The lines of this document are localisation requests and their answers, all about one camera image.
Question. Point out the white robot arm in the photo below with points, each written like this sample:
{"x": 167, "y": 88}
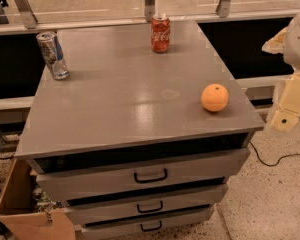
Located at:
{"x": 286, "y": 112}

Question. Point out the grey drawer cabinet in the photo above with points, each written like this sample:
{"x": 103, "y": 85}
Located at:
{"x": 124, "y": 103}

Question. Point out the orange fruit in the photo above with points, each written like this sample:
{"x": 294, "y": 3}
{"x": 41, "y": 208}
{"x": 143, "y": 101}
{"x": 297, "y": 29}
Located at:
{"x": 214, "y": 97}

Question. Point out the red Coca-Cola can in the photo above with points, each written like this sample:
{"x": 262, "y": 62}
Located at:
{"x": 160, "y": 33}

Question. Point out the top grey drawer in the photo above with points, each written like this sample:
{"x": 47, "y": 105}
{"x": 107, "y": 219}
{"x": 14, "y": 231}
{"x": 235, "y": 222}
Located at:
{"x": 97, "y": 181}

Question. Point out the grey drawer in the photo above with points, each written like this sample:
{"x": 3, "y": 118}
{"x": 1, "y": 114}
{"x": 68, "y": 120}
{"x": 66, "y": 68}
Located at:
{"x": 146, "y": 223}
{"x": 146, "y": 202}
{"x": 97, "y": 181}

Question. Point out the middle grey drawer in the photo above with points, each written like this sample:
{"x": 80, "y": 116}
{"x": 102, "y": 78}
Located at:
{"x": 146, "y": 202}

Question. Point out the silver blue energy drink can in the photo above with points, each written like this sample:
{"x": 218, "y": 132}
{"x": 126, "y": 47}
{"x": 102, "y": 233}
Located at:
{"x": 52, "y": 54}

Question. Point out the bottom grey drawer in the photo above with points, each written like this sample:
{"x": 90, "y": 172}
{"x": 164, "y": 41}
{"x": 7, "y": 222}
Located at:
{"x": 146, "y": 223}

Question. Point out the cardboard box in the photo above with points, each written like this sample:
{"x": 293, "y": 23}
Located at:
{"x": 18, "y": 211}

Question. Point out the metal window railing frame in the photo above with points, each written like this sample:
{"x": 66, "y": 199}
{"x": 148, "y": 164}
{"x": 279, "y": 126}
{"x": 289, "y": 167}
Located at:
{"x": 31, "y": 16}

